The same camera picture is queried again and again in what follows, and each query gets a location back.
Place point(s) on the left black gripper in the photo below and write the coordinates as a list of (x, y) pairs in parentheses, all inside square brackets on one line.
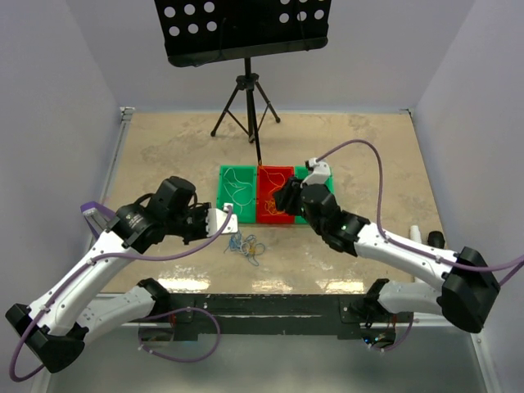
[(202, 234)]

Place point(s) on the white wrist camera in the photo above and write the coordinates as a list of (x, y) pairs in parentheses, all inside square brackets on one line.
[(318, 172), (221, 221)]

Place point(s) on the white cylinder tool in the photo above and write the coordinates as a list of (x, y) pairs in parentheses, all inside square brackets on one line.
[(415, 234)]

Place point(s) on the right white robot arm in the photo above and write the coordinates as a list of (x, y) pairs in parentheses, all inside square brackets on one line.
[(456, 285)]

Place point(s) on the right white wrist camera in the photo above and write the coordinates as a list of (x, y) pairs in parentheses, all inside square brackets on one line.
[(318, 172)]

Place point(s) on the red bin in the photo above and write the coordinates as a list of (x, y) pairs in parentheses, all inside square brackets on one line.
[(269, 180)]

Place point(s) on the green bin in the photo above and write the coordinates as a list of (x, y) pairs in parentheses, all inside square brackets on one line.
[(301, 172), (237, 185)]

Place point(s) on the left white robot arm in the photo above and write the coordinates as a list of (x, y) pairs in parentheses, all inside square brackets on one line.
[(59, 324)]

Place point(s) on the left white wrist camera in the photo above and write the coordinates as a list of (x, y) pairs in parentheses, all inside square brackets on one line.
[(221, 221)]

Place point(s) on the black music stand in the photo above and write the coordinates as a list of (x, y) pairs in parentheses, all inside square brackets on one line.
[(198, 33)]

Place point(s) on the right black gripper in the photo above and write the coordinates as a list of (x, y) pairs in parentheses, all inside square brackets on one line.
[(287, 196)]

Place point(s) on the black cylinder tool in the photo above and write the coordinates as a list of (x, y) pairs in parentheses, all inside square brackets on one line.
[(436, 239)]

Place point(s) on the purple holder block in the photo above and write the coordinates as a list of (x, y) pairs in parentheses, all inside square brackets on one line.
[(97, 217)]

